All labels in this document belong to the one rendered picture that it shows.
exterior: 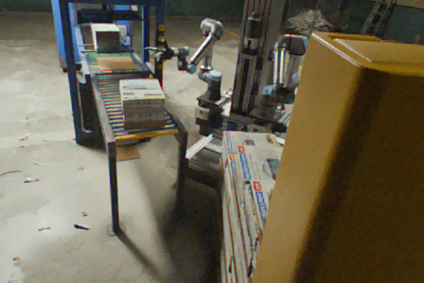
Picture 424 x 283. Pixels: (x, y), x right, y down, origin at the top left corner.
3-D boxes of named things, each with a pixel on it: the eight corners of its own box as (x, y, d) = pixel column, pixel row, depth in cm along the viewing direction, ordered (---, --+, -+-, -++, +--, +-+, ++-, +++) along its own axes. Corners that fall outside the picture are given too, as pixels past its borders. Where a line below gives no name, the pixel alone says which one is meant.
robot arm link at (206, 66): (204, 85, 272) (210, 21, 247) (195, 79, 282) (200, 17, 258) (215, 83, 278) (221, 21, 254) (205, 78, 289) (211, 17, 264)
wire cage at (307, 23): (329, 45, 909) (346, -19, 832) (307, 45, 877) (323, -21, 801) (303, 36, 1007) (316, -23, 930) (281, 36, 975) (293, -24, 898)
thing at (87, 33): (135, 60, 392) (135, 52, 387) (80, 61, 367) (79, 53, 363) (116, 32, 515) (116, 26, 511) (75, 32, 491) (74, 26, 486)
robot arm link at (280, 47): (274, 29, 225) (271, 93, 211) (290, 31, 224) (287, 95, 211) (271, 38, 236) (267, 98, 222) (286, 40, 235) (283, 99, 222)
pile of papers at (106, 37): (121, 52, 382) (120, 30, 370) (96, 52, 371) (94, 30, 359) (116, 44, 413) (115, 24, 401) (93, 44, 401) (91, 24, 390)
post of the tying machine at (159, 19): (162, 133, 372) (165, -4, 302) (154, 134, 369) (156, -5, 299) (160, 130, 379) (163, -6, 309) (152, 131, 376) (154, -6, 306)
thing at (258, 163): (305, 150, 161) (306, 148, 160) (326, 185, 135) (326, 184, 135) (235, 145, 158) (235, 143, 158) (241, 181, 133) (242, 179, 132)
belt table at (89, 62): (150, 79, 334) (150, 70, 330) (85, 82, 309) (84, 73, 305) (136, 60, 391) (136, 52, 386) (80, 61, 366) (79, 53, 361)
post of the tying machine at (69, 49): (84, 143, 339) (67, -9, 269) (75, 144, 335) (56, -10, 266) (83, 139, 346) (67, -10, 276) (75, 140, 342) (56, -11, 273)
